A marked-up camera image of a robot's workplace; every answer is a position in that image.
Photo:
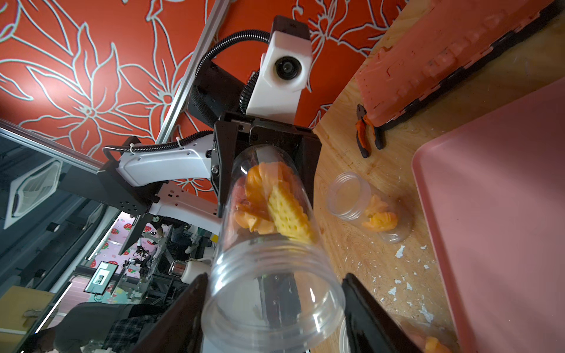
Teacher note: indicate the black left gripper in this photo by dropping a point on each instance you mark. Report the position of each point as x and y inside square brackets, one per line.
[234, 132]

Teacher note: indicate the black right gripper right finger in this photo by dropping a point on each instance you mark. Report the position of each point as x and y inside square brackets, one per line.
[369, 327]

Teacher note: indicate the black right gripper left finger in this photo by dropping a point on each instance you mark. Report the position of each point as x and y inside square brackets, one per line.
[179, 329]

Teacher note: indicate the clear jar with cookies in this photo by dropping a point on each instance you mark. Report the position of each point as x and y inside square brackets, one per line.
[272, 287]

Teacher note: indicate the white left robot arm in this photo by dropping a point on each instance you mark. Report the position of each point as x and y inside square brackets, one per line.
[189, 180]

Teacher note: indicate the clear open cookie jar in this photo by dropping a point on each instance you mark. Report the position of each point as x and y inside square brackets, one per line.
[424, 333]

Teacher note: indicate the pink plastic tray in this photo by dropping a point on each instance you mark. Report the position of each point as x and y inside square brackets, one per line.
[492, 192]

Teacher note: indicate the orange plastic tool case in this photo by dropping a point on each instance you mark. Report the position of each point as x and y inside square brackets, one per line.
[448, 40]

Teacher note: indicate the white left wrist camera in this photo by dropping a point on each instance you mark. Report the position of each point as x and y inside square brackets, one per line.
[284, 72]

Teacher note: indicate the orange handled pliers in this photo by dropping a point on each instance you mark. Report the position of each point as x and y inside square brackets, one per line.
[367, 134]

